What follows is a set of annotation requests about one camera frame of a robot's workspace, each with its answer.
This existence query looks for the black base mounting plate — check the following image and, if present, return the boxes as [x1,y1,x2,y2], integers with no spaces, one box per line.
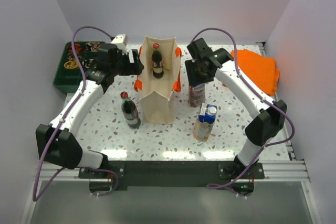
[78,159,263,196]

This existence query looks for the green compartment tray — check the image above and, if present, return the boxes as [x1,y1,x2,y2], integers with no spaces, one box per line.
[53,41,106,94]

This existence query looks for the yellow rubber bands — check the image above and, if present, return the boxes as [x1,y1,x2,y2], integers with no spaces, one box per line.
[64,60,79,69]

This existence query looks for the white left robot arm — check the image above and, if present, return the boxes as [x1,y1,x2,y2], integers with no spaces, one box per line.
[36,43,144,178]

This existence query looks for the red rubber bands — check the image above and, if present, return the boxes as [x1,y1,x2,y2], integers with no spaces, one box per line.
[66,44,84,52]

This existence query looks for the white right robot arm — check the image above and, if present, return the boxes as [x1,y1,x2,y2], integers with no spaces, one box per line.
[185,38,287,178]

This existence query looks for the aluminium frame rail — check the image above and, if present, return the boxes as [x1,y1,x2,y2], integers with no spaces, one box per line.
[34,140,311,183]

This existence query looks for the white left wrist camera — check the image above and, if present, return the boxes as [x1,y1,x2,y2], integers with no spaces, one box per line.
[111,34,128,53]

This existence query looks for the folded orange cloth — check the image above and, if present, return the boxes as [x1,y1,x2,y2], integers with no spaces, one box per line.
[237,49,280,96]

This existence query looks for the cola bottle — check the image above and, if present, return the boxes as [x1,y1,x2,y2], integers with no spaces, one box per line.
[120,91,141,129]
[151,43,164,79]

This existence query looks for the orange juice carton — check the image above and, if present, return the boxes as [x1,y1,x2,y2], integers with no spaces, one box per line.
[193,102,217,143]

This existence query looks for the purple juice carton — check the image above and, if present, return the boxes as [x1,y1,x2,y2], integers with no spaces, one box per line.
[188,83,205,107]

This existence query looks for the beige canvas tote bag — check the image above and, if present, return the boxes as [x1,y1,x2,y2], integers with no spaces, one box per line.
[134,36,182,124]

